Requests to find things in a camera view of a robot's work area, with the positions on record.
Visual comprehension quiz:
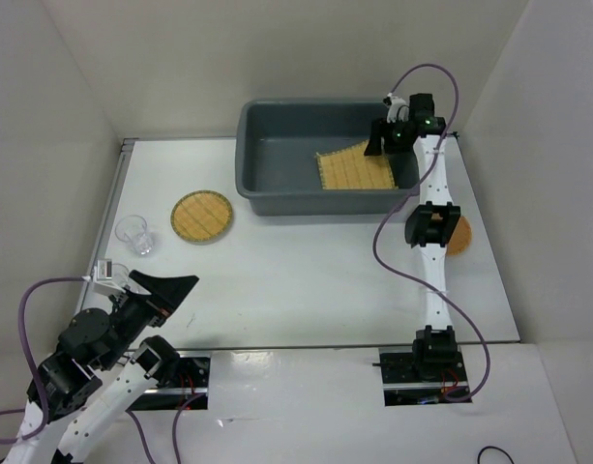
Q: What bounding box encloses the square woven bamboo mat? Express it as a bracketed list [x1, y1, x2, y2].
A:
[316, 141, 398, 190]

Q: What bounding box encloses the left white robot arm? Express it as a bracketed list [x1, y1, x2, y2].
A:
[0, 270, 199, 463]

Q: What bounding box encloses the round green-rimmed bamboo tray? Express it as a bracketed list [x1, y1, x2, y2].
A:
[170, 189, 234, 244]

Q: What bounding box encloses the grey plastic bin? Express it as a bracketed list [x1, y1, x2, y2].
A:
[235, 98, 419, 216]

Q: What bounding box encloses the black cable loop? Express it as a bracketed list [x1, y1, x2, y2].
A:
[477, 446, 516, 464]

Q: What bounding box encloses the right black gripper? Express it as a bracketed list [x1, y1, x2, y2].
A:
[364, 116, 411, 156]

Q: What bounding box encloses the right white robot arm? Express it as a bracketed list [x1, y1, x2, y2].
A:
[365, 93, 461, 382]

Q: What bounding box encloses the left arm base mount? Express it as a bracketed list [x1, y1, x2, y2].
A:
[130, 350, 212, 412]

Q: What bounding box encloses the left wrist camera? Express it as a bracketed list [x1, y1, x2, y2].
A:
[82, 259, 124, 297]

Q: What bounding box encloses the clear glass cup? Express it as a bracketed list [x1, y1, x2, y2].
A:
[114, 215, 154, 256]
[111, 263, 130, 287]

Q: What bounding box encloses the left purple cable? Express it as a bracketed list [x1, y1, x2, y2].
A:
[0, 275, 186, 464]

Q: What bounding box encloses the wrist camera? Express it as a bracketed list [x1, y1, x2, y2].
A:
[82, 259, 124, 297]
[383, 93, 409, 123]

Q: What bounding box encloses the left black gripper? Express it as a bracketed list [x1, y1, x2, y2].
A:
[101, 268, 200, 368]

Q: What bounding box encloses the round orange woven basket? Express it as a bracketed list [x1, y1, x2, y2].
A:
[446, 216, 472, 256]

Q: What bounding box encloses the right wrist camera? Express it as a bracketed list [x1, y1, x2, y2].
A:
[383, 93, 409, 123]

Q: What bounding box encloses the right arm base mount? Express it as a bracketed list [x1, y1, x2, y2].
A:
[372, 346, 471, 407]

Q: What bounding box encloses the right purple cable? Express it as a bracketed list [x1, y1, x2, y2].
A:
[372, 63, 491, 404]

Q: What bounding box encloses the purple cable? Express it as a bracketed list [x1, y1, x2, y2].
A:
[0, 275, 186, 464]
[372, 63, 491, 404]

